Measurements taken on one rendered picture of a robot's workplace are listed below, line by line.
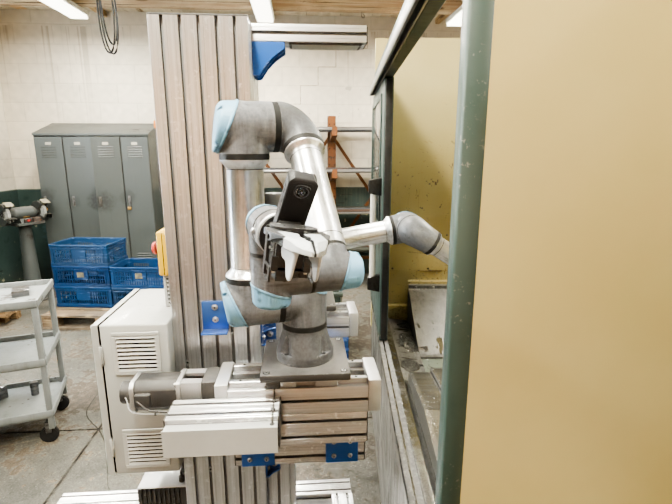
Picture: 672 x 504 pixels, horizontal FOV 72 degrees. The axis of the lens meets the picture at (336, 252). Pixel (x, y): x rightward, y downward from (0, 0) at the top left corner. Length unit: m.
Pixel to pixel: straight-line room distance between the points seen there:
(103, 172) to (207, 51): 4.80
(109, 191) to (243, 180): 5.01
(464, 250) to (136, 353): 0.98
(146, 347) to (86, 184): 4.88
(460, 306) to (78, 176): 5.71
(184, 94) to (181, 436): 0.85
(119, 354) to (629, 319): 1.21
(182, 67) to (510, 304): 0.98
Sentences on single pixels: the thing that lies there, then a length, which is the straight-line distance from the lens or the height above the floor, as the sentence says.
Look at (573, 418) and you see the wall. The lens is 0.92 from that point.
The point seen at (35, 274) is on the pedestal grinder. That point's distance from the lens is 6.27.
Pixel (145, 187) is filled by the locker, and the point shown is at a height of 1.25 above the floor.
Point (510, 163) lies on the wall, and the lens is 0.75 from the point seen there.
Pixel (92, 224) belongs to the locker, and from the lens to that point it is 6.23.
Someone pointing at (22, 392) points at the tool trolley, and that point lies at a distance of 3.64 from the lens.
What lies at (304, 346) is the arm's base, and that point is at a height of 1.22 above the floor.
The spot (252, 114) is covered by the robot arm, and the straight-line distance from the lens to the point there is 1.07.
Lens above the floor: 1.70
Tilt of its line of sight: 13 degrees down
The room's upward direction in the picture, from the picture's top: straight up
